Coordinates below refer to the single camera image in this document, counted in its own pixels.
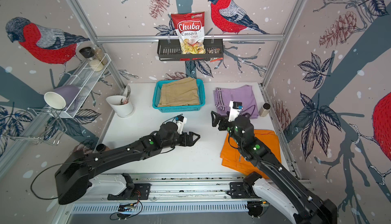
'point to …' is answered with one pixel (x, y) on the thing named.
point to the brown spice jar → (101, 147)
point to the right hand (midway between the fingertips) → (219, 111)
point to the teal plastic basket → (186, 108)
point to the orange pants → (232, 158)
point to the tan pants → (184, 91)
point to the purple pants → (245, 94)
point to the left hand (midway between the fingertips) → (198, 135)
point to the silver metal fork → (128, 93)
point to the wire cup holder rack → (44, 126)
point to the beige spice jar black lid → (264, 109)
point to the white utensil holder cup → (122, 105)
